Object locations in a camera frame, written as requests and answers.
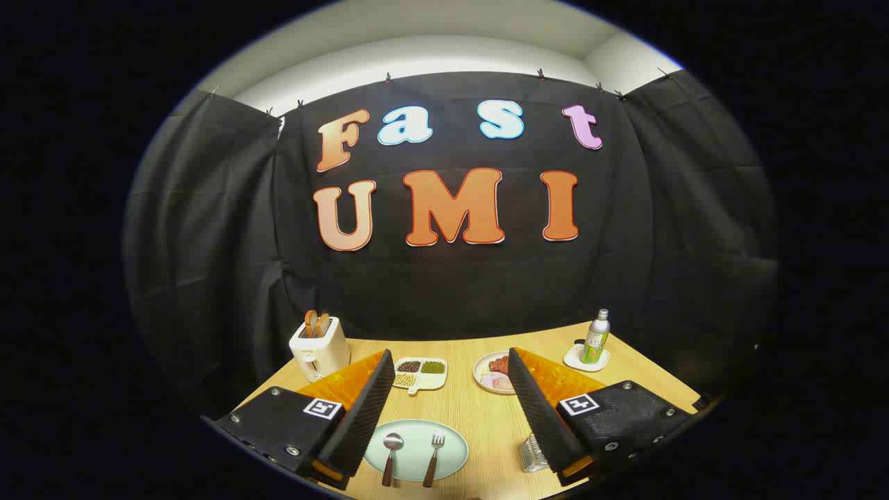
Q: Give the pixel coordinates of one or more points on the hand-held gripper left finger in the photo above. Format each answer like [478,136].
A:
[361,417]

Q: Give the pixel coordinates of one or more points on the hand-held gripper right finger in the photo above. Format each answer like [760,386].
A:
[538,417]

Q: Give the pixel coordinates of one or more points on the yellow soybeans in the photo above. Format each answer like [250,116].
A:
[404,380]

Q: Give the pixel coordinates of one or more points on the pink ham slice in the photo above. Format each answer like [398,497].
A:
[492,379]

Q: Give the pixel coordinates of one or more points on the brown steak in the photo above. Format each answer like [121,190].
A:
[500,364]

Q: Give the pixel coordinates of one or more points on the light blue round plate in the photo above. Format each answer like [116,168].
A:
[417,451]

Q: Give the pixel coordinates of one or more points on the white square coaster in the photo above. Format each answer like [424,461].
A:
[573,360]

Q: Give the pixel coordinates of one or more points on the dark brown beans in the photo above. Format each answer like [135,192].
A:
[408,366]

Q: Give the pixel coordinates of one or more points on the cream white toaster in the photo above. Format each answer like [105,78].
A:
[319,354]

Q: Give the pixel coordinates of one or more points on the beige round dinner plate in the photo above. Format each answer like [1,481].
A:
[480,364]

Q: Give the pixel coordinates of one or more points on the white divided snack tray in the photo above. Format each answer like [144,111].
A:
[435,382]

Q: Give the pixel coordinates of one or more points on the green mung beans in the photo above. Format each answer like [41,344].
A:
[433,367]

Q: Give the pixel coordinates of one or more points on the green label metal bottle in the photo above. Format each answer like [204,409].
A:
[595,344]

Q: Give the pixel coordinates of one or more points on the brown toast slice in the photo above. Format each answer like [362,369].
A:
[323,323]
[310,323]

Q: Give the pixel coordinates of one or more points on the black backdrop cloth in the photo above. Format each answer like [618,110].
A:
[486,278]

